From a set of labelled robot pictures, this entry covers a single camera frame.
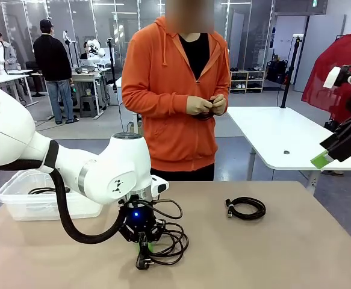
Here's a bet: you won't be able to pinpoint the person's left hand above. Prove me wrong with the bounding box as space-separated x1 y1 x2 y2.
210 93 228 117

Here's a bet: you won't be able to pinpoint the grey workbench desk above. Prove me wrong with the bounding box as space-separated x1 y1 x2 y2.
70 67 111 120

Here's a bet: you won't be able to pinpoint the black camera tripod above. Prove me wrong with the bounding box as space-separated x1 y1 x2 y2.
107 38 119 91

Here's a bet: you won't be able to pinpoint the black braided USB cable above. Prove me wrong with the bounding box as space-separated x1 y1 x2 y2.
193 98 217 122
225 196 267 220

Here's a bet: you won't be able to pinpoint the clear plastic storage bin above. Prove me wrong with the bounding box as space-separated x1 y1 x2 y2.
0 170 104 222

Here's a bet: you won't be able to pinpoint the large white table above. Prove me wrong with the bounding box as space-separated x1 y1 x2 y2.
226 106 351 189

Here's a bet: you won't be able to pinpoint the person's right forearm orange sleeve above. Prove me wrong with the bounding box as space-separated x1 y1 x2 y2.
121 87 191 117

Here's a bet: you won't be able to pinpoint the black corrugated cable hose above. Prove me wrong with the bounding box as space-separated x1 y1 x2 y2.
0 140 128 245

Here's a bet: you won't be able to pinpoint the black power cable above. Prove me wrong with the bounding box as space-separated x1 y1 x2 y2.
27 187 70 196
134 221 190 271

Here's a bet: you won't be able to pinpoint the white background table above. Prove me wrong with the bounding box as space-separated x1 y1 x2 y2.
0 69 40 108

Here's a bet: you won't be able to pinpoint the black equipment bags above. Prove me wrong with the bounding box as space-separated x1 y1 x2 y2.
266 59 290 85

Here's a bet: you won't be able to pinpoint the person's left forearm orange sleeve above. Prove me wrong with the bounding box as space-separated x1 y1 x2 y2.
216 81 232 106

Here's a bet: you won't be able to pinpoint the black tripod pole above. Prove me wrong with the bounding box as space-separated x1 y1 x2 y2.
279 35 303 109

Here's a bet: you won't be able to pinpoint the person in grey hoodie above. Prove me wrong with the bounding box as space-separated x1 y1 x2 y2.
0 31 19 70

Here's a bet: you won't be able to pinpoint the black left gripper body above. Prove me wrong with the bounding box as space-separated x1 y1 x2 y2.
117 202 166 242

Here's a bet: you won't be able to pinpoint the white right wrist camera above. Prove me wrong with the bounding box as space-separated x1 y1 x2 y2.
323 64 351 97

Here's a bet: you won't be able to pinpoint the thin black camera cable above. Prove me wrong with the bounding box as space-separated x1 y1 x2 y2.
146 197 184 220

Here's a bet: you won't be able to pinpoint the person in orange hoodie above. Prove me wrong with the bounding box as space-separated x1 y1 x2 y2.
121 0 232 182

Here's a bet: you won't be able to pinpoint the man with black cap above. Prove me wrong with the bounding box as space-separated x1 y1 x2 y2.
33 19 80 125

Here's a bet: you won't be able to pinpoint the wooden shoe shelf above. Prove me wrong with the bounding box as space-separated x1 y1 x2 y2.
229 70 266 94

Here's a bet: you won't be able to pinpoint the person's right hand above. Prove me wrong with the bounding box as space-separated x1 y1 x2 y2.
186 95 214 116

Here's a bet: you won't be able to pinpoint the black office chair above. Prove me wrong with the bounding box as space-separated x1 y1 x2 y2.
26 61 47 98

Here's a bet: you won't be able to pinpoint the grey plastic stool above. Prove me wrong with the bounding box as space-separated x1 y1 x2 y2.
78 95 98 119

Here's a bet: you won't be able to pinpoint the seated person with mask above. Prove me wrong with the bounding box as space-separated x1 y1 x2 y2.
79 41 97 60

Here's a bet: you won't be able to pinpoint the white camera stand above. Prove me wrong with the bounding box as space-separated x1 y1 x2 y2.
62 30 74 64

